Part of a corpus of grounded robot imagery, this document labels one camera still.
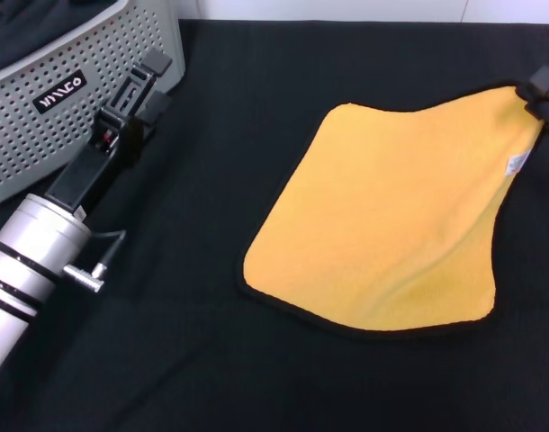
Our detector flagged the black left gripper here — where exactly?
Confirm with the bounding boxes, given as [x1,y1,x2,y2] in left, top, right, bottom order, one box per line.
[44,48,174,213]

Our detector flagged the black tablecloth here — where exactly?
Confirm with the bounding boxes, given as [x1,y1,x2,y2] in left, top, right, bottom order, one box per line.
[0,17,549,432]

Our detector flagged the yellow grey towel black edge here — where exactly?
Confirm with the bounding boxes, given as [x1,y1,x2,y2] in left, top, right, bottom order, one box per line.
[232,80,549,347]

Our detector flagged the left gripper cable metal plugs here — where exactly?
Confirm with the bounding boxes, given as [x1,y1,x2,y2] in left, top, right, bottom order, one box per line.
[62,229,127,294]

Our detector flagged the grey perforated plastic storage box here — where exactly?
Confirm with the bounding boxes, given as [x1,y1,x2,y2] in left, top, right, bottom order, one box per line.
[0,0,187,213]

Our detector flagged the dark cloth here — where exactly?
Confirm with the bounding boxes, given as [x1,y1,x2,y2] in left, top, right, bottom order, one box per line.
[0,0,125,73]

